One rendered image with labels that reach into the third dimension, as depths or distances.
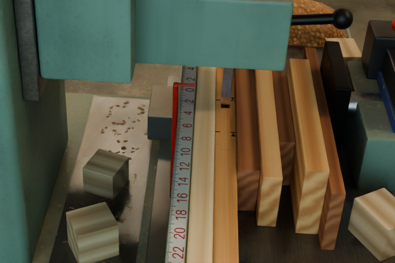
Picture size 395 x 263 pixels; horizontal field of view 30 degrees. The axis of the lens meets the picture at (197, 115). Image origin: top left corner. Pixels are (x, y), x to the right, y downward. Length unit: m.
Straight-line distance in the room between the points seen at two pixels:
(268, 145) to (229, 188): 0.06
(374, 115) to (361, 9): 2.47
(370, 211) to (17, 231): 0.32
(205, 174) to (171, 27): 0.13
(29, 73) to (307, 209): 0.26
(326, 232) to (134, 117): 0.39
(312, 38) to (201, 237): 0.43
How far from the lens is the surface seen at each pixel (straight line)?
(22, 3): 0.61
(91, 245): 0.74
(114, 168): 0.81
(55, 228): 0.80
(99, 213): 0.75
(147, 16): 0.65
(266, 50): 0.66
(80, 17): 0.61
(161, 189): 0.81
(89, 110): 0.96
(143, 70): 2.59
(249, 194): 0.65
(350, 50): 0.85
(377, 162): 0.69
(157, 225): 0.77
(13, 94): 0.63
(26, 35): 0.63
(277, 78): 0.76
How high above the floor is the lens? 1.34
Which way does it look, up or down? 35 degrees down
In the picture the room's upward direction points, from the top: 3 degrees clockwise
